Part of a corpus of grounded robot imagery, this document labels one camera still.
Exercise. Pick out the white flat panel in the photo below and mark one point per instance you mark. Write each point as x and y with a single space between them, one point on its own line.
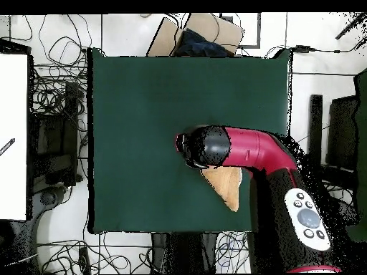
13 129

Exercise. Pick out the dark blue garment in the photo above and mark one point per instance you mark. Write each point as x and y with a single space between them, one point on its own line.
197 45

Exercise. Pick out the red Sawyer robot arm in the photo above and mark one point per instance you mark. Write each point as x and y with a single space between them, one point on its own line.
252 149

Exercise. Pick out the open cardboard box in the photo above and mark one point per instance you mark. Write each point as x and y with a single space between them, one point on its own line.
212 25

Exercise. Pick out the green cloth draped stand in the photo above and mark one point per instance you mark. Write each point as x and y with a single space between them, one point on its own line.
361 143

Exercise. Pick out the black wheeled chair base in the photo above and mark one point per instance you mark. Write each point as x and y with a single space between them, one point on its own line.
348 214

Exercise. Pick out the black power strip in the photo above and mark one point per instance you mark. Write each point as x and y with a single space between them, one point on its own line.
84 260

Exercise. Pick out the tan terry towel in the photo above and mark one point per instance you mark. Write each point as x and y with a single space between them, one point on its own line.
226 186

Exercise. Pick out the black slanted pole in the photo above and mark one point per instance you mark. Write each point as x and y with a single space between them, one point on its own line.
351 25

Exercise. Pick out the grey wheeled chair base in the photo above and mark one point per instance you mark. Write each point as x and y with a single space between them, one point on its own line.
46 200

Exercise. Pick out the dark green table cloth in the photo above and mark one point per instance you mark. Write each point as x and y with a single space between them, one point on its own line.
129 114

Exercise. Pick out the black chair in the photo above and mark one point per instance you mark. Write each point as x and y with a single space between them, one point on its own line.
342 134
54 137

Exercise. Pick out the black upright bar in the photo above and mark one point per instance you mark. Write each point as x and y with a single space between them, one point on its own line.
315 120

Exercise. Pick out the dark rectangular frame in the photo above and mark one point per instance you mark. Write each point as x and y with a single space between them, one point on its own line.
252 45

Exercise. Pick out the black power adapter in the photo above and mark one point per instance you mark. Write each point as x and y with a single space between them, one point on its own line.
302 48

